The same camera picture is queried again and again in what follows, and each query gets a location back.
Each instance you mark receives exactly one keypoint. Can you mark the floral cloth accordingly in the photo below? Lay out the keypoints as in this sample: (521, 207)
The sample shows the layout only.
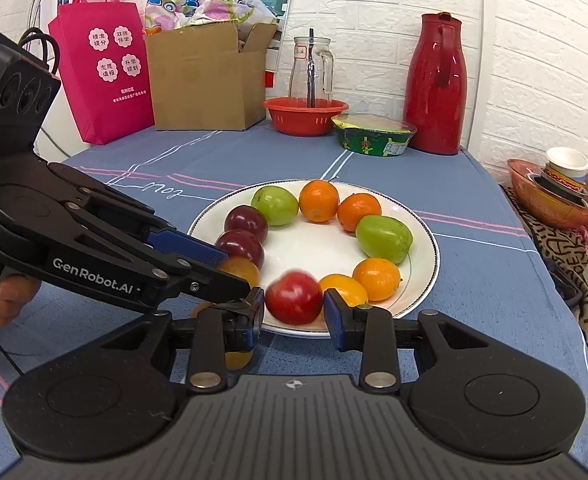
(214, 7)

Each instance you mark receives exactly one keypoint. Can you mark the dark red apple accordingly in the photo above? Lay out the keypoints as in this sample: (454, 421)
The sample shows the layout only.
(240, 249)
(245, 222)

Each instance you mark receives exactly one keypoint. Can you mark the large cardboard box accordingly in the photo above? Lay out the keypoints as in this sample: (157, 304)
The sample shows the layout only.
(199, 85)

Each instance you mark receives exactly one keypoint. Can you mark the patterned fringed cloth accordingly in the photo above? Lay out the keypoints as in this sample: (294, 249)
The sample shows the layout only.
(554, 245)

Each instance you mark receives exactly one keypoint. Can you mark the small brownish yellow fruit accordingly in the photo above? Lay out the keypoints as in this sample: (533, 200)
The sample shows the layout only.
(239, 359)

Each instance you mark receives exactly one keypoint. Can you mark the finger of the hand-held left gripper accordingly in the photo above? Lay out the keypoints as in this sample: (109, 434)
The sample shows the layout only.
(209, 287)
(189, 247)

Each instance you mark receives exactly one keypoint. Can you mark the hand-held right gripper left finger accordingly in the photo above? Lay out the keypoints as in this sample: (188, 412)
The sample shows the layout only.
(255, 317)

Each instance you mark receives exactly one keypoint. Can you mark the blue striped tablecloth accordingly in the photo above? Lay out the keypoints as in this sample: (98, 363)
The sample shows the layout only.
(499, 285)

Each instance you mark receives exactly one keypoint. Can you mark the green apple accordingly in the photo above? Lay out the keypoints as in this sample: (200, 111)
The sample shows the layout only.
(384, 232)
(275, 205)

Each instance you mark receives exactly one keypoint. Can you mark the white paper cup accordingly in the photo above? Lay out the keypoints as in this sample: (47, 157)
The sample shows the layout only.
(569, 165)

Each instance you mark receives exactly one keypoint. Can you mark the orange glass bowl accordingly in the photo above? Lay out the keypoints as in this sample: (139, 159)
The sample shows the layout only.
(539, 210)

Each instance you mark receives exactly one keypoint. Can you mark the red thermos jug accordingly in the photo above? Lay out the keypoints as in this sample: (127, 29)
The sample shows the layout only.
(424, 100)

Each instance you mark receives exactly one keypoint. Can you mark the small reddish yellow fruit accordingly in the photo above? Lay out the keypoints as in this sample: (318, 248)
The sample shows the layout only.
(243, 271)

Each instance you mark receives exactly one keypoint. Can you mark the person's left hand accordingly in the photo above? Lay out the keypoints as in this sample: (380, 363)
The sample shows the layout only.
(4, 305)

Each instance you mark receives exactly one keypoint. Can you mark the black stirrer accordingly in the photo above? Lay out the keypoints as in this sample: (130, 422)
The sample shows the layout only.
(311, 70)

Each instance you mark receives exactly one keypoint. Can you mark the bright red apple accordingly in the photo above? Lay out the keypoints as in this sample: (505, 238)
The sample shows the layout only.
(294, 302)

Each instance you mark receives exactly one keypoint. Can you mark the green instant noodle bowl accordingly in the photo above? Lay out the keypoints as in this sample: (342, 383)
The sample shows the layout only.
(369, 142)

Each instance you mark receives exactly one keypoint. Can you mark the patterned bowl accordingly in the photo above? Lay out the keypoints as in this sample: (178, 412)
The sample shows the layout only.
(559, 187)

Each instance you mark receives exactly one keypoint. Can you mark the yellowish orange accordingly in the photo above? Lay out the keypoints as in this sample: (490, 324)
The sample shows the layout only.
(344, 289)

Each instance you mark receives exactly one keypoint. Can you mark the white plate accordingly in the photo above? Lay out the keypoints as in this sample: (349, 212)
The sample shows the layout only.
(314, 250)

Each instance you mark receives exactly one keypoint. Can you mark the glass pitcher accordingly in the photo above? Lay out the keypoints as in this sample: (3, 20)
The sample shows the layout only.
(299, 75)

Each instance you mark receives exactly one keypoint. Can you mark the red plastic basket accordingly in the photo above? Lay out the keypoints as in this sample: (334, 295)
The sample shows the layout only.
(299, 122)

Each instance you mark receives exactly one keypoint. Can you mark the pink tote bag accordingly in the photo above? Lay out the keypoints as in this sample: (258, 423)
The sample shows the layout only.
(104, 115)

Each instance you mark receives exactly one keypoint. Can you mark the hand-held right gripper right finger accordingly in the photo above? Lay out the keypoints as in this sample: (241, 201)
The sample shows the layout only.
(335, 317)

